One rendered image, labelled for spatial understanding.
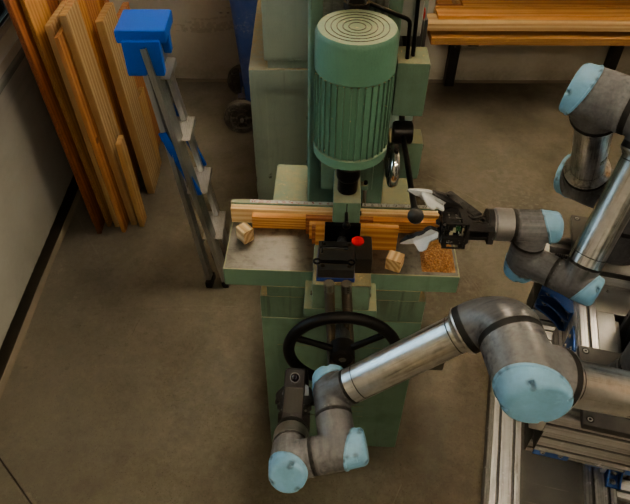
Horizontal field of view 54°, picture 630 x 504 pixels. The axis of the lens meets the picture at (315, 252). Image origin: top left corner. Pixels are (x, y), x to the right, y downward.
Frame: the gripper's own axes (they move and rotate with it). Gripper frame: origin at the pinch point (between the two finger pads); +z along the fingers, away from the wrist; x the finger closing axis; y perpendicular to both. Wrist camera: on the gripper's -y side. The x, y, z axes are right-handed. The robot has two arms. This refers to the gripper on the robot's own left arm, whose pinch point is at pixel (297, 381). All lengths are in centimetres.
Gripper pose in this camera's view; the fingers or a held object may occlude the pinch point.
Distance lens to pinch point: 152.6
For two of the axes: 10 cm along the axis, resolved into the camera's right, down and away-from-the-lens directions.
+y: -0.3, 9.6, 2.7
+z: 0.3, -2.6, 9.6
